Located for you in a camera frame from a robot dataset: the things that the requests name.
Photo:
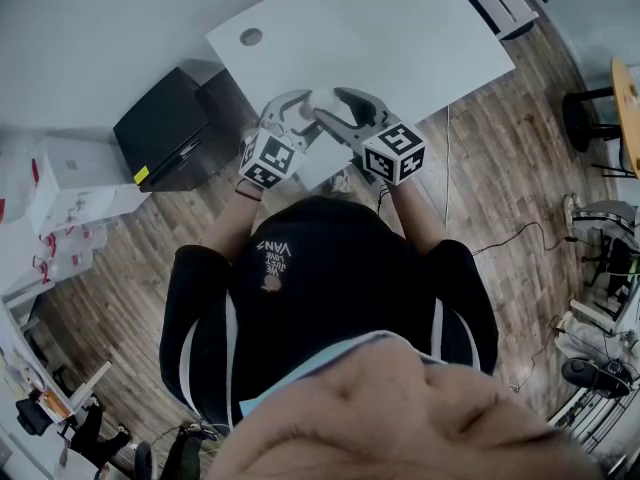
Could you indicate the white desk leg frame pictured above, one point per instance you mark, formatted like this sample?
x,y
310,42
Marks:
x,y
90,388

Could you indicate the black round stool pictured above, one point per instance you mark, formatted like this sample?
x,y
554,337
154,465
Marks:
x,y
585,120

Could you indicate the person's right forearm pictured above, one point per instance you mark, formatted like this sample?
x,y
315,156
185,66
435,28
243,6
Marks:
x,y
415,218

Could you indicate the white cylindrical object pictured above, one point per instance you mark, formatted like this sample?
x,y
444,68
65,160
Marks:
x,y
324,99

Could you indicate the black cabinet with yellow label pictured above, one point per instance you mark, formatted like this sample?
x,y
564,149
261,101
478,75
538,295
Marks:
x,y
160,128

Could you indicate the round wooden table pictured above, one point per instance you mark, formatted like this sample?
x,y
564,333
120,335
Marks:
x,y
625,113

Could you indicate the person's black shirt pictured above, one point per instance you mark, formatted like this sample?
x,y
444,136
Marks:
x,y
330,293

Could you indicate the person's face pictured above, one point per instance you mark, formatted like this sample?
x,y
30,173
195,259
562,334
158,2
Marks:
x,y
400,418

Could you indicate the white flat box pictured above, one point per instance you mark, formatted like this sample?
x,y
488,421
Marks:
x,y
75,165

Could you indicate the person's shoe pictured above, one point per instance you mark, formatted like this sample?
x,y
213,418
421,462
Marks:
x,y
340,182

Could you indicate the person's left forearm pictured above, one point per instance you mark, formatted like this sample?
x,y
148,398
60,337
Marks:
x,y
240,223

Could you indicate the black round device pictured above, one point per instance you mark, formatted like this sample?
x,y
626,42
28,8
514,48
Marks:
x,y
595,375

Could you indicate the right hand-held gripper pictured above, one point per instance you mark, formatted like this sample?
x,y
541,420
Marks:
x,y
395,153

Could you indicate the small black chair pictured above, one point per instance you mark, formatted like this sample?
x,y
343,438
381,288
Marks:
x,y
32,415

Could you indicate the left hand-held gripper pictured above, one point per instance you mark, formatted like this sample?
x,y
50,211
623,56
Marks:
x,y
272,160

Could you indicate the black wrist band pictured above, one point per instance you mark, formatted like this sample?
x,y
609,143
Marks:
x,y
248,195

